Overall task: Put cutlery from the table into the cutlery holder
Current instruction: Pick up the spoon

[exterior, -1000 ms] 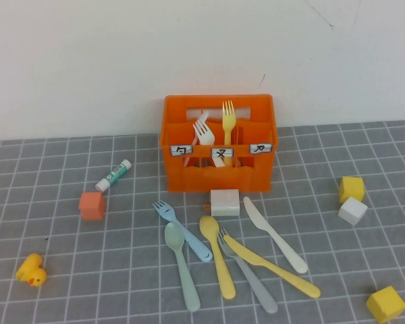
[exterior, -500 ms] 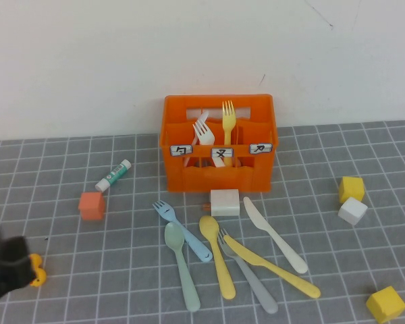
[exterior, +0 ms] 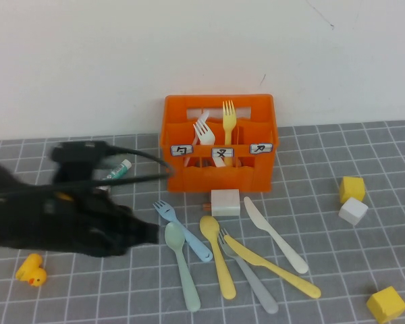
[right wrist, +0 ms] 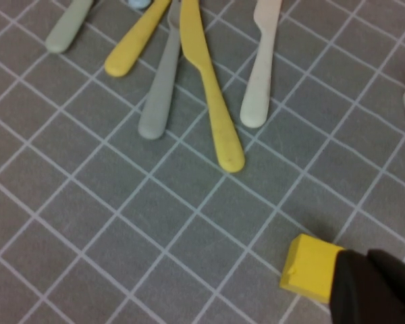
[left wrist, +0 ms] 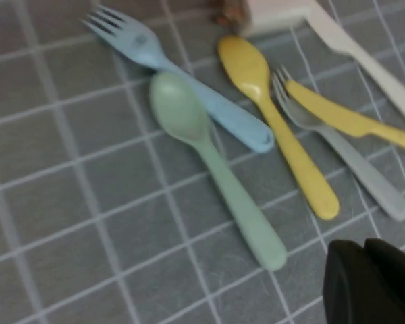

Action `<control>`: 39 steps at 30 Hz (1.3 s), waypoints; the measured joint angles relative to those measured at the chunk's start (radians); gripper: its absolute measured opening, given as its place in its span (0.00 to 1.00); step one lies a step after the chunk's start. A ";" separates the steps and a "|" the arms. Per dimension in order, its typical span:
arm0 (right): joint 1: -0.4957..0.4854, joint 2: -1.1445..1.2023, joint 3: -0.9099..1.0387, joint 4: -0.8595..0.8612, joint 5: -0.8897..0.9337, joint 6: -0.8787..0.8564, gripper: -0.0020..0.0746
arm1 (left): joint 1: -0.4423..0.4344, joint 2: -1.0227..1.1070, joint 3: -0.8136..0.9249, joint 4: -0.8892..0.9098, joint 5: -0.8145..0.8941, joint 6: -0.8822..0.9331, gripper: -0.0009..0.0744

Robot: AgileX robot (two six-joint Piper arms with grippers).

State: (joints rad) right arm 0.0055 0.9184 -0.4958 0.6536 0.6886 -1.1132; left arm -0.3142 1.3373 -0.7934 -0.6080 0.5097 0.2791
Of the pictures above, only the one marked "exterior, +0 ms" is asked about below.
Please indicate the pale green plastic spoon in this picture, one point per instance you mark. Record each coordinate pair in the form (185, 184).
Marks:
(175, 238)

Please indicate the paper label fork character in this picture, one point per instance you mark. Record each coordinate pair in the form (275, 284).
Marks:
(222, 152)

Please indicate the yellow plastic spoon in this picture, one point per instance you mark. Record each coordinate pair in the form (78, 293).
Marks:
(209, 227)

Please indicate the yellow plastic knife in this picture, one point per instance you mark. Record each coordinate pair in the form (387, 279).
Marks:
(276, 270)

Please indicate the grey plastic fork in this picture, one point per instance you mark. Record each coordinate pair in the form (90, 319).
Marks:
(256, 290)

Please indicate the orange plastic cutlery holder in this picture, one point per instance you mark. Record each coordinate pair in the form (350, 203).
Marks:
(219, 179)

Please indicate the yellow rubber duck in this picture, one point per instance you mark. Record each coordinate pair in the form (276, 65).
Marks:
(32, 271)

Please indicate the white eraser block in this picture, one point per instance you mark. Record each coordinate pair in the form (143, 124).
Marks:
(224, 202)

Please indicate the light blue plastic fork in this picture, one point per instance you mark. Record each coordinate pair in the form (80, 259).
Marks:
(190, 238)

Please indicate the white foam cube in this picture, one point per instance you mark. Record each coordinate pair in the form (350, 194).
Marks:
(352, 211)

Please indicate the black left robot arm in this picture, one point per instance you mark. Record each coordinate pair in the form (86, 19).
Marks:
(13, 219)

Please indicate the white plastic knife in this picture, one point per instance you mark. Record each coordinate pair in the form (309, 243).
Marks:
(266, 226)

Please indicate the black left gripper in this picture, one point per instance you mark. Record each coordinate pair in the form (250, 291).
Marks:
(91, 226)

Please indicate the yellow plastic fork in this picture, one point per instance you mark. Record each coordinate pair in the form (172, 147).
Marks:
(228, 125)

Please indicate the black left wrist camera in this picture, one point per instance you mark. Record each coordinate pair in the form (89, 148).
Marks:
(79, 151)

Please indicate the white plastic fork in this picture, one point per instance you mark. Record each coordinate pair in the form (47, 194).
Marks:
(204, 136)

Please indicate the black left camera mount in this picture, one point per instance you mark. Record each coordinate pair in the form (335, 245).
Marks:
(74, 172)

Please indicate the yellow foam cube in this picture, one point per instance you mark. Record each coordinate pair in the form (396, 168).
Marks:
(387, 305)
(351, 189)

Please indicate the paper label spoon character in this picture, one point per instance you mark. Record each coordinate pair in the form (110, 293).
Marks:
(181, 150)

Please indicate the green white glue stick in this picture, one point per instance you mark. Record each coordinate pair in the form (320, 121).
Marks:
(121, 168)

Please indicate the paper label knife character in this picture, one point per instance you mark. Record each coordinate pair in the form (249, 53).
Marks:
(260, 148)

